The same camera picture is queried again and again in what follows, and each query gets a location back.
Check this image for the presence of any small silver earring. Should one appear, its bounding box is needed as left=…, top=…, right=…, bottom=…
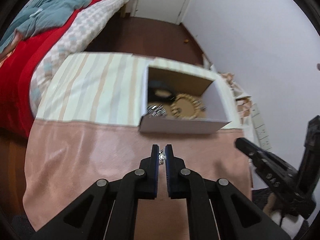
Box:
left=158, top=150, right=165, bottom=165

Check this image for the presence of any pink striped table cloth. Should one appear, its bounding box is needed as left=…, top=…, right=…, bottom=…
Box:
left=23, top=53, right=252, bottom=230

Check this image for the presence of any white cardboard box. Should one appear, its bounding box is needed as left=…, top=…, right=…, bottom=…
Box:
left=139, top=64, right=231, bottom=134

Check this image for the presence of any checkered beige cloth pile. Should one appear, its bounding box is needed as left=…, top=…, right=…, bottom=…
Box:
left=220, top=73, right=253, bottom=125

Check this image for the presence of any checkered mattress pad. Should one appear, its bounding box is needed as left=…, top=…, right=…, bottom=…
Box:
left=29, top=0, right=129, bottom=117

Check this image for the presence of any red bed blanket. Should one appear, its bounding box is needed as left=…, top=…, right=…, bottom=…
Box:
left=0, top=0, right=118, bottom=138

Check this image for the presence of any blue-grey quilt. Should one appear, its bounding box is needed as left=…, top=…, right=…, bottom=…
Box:
left=1, top=0, right=92, bottom=53

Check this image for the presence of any silver chain in box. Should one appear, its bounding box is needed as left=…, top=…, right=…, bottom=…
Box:
left=145, top=103, right=168, bottom=118

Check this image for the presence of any wooden bead bracelet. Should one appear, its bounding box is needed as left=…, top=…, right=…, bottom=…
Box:
left=170, top=93, right=207, bottom=120

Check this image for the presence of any black bangle bracelet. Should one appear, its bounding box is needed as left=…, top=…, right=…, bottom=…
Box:
left=147, top=80, right=177, bottom=103

